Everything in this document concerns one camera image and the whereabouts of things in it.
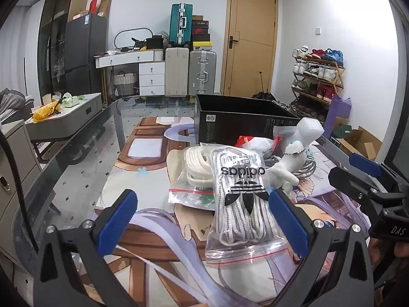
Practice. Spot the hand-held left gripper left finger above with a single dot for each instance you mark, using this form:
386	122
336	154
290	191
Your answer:
118	219

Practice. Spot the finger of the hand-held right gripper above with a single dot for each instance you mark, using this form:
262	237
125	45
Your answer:
364	163
350	182

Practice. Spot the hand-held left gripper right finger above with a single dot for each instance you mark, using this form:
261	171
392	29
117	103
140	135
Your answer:
287	220

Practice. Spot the white plush toy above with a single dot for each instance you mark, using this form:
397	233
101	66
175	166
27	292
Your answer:
287	169

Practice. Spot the bag of grey-white shoelaces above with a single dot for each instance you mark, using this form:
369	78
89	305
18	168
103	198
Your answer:
239	198

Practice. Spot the white bubble wrap roll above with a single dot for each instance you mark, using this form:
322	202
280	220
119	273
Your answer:
308	132

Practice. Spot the zip bag with green contents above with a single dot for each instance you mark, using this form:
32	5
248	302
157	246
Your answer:
188	196

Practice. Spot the black cardboard box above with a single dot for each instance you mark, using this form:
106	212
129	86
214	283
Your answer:
236	118

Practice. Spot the person's right hand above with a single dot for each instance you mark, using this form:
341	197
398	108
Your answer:
401	248

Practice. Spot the open cardboard box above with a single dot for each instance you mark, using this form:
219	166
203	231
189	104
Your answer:
359	142

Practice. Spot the purple bag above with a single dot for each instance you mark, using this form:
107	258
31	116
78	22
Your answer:
340	112

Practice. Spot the red and white plastic bag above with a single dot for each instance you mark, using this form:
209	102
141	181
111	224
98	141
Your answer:
252	144

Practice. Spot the wooden shoe rack with shoes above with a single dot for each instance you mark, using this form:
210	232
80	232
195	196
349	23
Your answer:
316	76

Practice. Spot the grey side cabinet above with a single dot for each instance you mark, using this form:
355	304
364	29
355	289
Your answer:
16	179

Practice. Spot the grey coffee table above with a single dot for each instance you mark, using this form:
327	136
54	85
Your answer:
68	115

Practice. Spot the black umbrella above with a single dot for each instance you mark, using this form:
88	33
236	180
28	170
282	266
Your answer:
263	94

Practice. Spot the yellow bag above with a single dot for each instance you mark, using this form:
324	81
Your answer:
44	112

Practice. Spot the wicker basket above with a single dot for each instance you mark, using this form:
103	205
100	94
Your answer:
124	83

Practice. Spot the white dresser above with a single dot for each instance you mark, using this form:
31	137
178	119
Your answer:
143	70

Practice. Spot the grey clothes pile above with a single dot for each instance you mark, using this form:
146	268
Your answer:
12	102

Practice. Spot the beige suitcase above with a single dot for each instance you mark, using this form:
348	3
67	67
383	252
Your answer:
176	70

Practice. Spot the dark grey refrigerator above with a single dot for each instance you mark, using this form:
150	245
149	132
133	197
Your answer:
83	54

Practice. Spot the silver suitcase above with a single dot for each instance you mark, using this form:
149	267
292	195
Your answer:
202	72

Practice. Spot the wooden door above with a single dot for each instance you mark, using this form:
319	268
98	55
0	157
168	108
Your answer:
249	35

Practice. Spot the oval mirror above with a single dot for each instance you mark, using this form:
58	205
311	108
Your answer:
134	38

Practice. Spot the white curtain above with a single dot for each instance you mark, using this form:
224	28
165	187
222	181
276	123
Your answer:
19	48

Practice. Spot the stack of shoe boxes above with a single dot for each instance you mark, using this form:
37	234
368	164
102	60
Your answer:
201	32

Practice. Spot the teal suitcase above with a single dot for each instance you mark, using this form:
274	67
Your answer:
180	22

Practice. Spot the cardboard boxes on refrigerator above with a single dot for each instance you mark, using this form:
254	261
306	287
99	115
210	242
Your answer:
92	6

